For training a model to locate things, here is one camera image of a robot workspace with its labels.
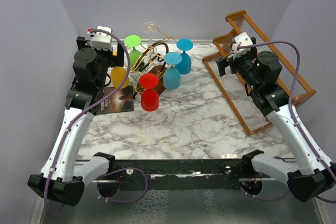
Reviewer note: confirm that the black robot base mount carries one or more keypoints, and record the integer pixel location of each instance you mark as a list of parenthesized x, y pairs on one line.
[(179, 174)]

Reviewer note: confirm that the green plastic goblet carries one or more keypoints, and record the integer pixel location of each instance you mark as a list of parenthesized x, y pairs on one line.
[(133, 41)]

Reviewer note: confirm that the yellow plastic goblet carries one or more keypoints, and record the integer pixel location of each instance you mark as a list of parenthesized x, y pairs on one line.
[(117, 75)]

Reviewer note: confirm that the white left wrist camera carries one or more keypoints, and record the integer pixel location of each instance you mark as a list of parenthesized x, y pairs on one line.
[(100, 41)]

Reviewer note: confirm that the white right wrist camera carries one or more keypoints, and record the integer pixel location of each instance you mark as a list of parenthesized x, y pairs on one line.
[(238, 42)]

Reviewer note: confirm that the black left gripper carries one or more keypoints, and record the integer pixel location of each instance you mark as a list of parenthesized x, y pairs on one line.
[(115, 60)]

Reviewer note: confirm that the red plastic goblet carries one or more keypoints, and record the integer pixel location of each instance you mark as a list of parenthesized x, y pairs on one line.
[(149, 97)]

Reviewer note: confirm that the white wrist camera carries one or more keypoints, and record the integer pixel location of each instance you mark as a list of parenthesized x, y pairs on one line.
[(238, 42), (100, 41)]

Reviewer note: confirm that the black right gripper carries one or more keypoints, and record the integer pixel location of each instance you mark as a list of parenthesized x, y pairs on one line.
[(223, 62)]

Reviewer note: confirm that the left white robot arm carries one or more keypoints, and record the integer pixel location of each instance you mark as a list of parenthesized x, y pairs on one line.
[(59, 180)]

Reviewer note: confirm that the gold wire wine glass rack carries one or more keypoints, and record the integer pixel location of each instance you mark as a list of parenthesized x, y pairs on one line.
[(151, 61)]

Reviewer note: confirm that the clear wine glass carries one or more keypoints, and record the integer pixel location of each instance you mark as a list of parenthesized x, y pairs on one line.
[(149, 28)]

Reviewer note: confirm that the wooden ribbed glass divider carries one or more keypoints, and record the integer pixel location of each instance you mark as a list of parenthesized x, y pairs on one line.
[(267, 86)]

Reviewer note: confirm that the blue plastic goblet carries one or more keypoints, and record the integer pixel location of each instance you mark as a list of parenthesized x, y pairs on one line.
[(172, 78), (184, 67)]

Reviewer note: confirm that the dark book three days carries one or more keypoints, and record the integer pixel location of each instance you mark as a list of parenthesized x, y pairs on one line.
[(120, 101)]

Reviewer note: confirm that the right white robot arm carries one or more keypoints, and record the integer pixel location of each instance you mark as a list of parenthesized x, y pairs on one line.
[(313, 172)]

